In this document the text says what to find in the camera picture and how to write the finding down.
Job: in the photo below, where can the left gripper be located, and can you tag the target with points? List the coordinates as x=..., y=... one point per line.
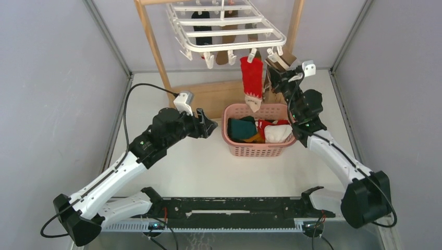
x=202, y=126

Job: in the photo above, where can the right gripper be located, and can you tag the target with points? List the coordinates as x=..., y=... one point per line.
x=281, y=79

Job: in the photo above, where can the dark green sock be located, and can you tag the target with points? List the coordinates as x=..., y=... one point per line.
x=241, y=129

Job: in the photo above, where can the white plastic clip hanger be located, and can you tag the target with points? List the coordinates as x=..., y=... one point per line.
x=228, y=29

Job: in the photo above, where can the olive orange striped sock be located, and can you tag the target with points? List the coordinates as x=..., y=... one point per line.
x=253, y=38

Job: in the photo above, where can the red santa sock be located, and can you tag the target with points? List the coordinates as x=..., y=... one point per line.
x=262, y=124

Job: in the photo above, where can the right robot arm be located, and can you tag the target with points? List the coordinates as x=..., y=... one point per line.
x=367, y=195

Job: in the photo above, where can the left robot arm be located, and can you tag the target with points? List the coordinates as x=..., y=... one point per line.
x=86, y=212

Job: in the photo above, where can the wooden hanger stand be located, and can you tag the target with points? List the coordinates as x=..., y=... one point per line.
x=211, y=96

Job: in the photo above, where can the red sock with face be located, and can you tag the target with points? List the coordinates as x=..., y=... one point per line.
x=252, y=77

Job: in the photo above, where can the pink laundry basket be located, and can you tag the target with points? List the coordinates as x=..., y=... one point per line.
x=266, y=112

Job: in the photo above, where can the mustard yellow sock in basket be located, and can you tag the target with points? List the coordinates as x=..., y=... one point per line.
x=257, y=139

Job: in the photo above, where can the navy blue sock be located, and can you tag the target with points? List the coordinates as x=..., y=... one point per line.
x=204, y=40

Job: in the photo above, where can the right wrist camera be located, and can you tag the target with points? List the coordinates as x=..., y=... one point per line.
x=308, y=68

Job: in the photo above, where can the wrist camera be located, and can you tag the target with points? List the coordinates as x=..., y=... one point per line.
x=183, y=102
x=308, y=68

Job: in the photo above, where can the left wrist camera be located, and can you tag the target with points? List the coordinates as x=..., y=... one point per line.
x=183, y=102

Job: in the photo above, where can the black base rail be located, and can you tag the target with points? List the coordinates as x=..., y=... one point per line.
x=233, y=212

